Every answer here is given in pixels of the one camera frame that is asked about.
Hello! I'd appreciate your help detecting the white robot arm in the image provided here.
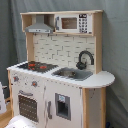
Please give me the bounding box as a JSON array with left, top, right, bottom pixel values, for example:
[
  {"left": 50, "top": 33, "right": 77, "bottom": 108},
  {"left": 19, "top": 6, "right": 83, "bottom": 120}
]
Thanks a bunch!
[{"left": 0, "top": 84, "right": 36, "bottom": 128}]

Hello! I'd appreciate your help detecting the grey toy sink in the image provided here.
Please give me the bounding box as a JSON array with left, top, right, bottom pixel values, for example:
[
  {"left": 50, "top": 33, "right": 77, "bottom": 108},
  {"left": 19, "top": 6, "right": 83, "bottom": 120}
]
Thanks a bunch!
[{"left": 53, "top": 67, "right": 92, "bottom": 81}]

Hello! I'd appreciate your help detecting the grey backdrop curtain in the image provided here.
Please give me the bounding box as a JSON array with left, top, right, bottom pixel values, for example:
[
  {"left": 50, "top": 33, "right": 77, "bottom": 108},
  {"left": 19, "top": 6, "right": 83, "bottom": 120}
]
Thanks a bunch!
[{"left": 0, "top": 0, "right": 128, "bottom": 128}]

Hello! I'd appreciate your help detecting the white toy microwave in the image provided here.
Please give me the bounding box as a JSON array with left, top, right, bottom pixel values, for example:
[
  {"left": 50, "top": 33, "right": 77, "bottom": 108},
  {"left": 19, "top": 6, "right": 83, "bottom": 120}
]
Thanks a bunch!
[{"left": 55, "top": 14, "right": 93, "bottom": 34}]

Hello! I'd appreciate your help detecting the grey range hood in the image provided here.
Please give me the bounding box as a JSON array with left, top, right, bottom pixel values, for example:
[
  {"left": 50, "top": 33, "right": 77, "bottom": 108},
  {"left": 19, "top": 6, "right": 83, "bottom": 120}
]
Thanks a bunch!
[{"left": 25, "top": 15, "right": 54, "bottom": 33}]

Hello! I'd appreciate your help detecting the left stove knob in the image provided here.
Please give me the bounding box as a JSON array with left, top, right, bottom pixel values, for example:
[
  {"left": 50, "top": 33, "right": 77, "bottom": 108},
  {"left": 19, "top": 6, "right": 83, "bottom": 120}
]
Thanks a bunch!
[{"left": 13, "top": 76, "right": 19, "bottom": 82}]

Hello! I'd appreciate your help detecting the white cabinet door dispenser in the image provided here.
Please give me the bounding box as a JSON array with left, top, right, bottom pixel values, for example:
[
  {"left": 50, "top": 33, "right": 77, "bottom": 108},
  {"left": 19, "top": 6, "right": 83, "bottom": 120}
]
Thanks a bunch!
[{"left": 45, "top": 81, "right": 81, "bottom": 128}]

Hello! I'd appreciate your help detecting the right stove knob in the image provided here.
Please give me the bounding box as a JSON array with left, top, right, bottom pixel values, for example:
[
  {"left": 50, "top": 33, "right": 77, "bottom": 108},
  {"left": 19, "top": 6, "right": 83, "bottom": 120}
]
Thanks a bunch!
[{"left": 32, "top": 81, "right": 38, "bottom": 87}]

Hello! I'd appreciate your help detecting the wooden toy kitchen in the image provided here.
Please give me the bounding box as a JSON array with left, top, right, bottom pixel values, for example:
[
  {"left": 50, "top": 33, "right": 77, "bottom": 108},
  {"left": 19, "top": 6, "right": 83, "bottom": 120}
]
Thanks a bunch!
[{"left": 8, "top": 10, "right": 115, "bottom": 128}]

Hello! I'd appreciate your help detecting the black toy stovetop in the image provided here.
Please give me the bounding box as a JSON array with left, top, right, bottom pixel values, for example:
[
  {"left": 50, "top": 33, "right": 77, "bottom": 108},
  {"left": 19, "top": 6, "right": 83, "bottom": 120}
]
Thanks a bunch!
[{"left": 20, "top": 61, "right": 56, "bottom": 73}]

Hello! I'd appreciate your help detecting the stove knob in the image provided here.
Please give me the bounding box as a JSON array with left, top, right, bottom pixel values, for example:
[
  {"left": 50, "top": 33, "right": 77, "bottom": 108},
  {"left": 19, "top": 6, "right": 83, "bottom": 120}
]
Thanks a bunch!
[
  {"left": 13, "top": 76, "right": 19, "bottom": 82},
  {"left": 32, "top": 81, "right": 38, "bottom": 87}
]

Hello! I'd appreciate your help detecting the black toy faucet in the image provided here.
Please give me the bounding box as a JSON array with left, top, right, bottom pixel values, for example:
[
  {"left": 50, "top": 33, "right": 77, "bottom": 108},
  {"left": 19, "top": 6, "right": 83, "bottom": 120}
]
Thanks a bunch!
[{"left": 75, "top": 50, "right": 95, "bottom": 71}]

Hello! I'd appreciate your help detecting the white oven door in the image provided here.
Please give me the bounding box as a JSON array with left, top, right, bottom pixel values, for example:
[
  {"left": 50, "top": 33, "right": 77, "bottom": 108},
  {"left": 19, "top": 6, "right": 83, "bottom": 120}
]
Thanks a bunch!
[{"left": 12, "top": 87, "right": 44, "bottom": 128}]

